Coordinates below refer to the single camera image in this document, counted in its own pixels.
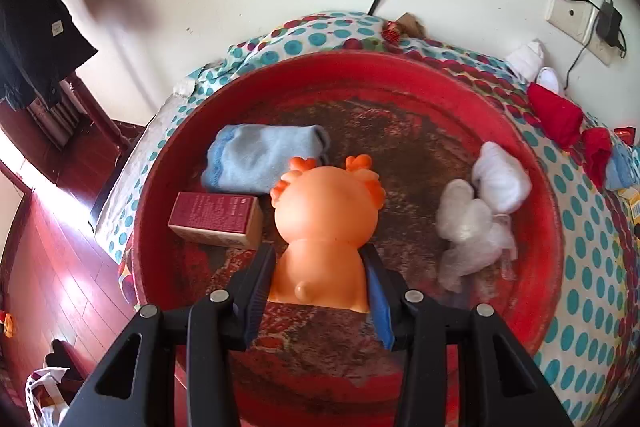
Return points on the dark radiator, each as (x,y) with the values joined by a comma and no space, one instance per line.
(55,117)

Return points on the light blue sock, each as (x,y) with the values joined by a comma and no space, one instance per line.
(622,169)
(260,154)

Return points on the shiny red packet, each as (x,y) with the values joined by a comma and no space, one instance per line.
(625,133)

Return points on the polka dot blanket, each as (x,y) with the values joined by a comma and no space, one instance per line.
(590,257)

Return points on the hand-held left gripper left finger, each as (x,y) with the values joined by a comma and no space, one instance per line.
(260,287)

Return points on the knotted white sock bundle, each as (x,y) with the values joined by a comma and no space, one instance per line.
(525,59)

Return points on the clear plastic wrap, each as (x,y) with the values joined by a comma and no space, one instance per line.
(465,227)

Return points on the round red metal tray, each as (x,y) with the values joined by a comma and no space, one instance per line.
(415,127)

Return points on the orange plastic doll toy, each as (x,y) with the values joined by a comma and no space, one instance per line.
(320,227)

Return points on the white coaxial wall socket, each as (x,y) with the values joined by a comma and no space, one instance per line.
(570,12)

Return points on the black power plug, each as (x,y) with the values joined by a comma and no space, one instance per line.
(621,47)

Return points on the yellow medicine box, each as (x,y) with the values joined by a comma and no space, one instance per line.
(632,207)

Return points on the maroon cardboard box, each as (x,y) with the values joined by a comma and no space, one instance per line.
(210,212)

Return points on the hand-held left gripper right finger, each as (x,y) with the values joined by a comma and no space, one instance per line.
(380,307)

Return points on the black charger adapter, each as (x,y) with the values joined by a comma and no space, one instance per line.
(609,22)

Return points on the dark hanging clothing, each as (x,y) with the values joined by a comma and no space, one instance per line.
(35,32)

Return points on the white power wall outlet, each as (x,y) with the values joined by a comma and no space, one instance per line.
(602,53)

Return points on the white shopping bag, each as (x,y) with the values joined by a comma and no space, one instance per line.
(42,392)

